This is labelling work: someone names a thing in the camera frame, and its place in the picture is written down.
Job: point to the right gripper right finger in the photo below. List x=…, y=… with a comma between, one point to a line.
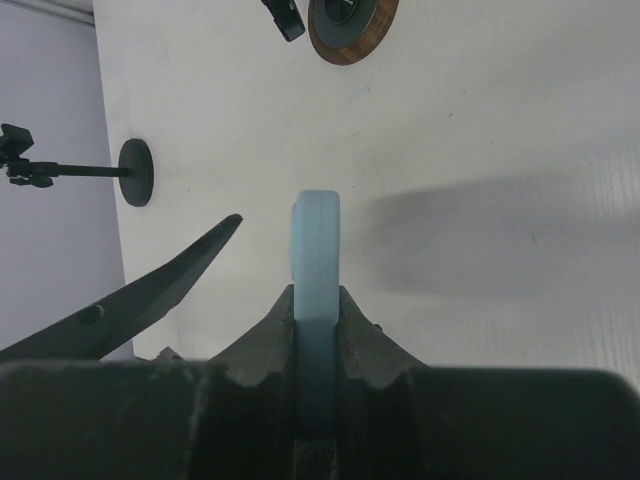
x=372, y=385

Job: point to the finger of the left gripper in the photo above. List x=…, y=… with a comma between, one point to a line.
x=100, y=328

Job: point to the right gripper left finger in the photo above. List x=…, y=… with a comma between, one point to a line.
x=257, y=369

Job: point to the light blue phone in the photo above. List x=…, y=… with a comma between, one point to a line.
x=315, y=267

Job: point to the black round-base phone stand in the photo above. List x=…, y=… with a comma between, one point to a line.
x=135, y=169

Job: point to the black phone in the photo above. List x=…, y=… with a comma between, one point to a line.
x=286, y=17

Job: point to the brown-base phone stand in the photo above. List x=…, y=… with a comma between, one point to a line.
x=345, y=32

